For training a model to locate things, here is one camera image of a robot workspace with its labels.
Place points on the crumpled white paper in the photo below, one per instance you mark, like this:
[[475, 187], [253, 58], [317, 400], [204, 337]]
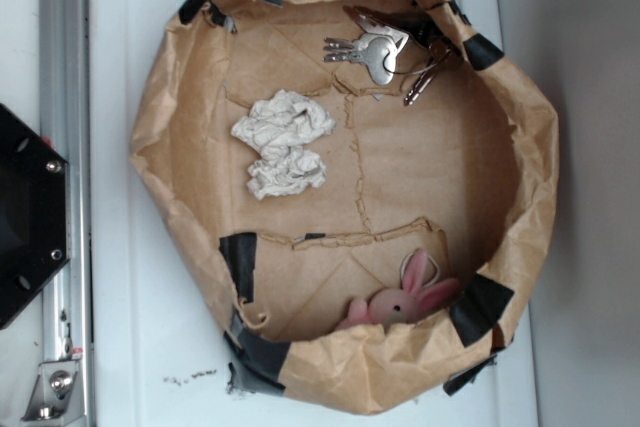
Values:
[[279, 129]]

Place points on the pink plush bunny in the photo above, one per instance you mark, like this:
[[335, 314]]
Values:
[[422, 292]]

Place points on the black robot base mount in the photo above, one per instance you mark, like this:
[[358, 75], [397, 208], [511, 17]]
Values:
[[34, 240]]

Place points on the silver key bunch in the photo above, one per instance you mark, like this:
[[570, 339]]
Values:
[[384, 37]]

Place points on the white tray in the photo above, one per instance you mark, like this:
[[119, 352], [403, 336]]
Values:
[[159, 358]]

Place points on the brown paper bag bin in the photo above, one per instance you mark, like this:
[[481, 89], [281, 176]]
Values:
[[363, 190]]

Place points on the aluminium extrusion rail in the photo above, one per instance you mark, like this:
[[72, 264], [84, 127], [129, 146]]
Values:
[[63, 393]]

